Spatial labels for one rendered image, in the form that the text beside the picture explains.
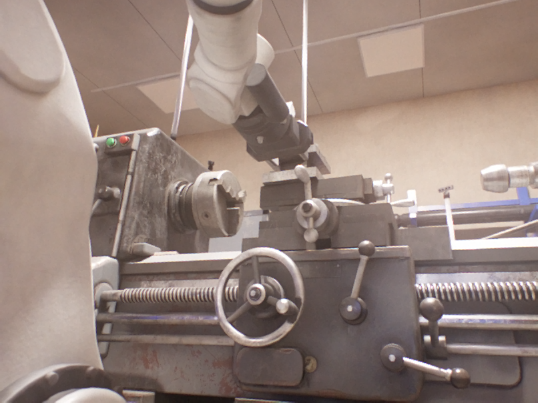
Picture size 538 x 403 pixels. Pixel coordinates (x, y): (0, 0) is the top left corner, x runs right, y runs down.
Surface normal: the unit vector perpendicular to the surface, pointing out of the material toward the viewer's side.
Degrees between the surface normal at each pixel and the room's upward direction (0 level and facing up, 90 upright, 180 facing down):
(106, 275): 90
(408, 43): 180
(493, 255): 90
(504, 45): 180
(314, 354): 90
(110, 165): 90
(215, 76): 142
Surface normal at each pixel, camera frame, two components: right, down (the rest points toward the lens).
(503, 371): -0.33, -0.36
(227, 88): 0.03, 0.58
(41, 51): 0.93, -0.11
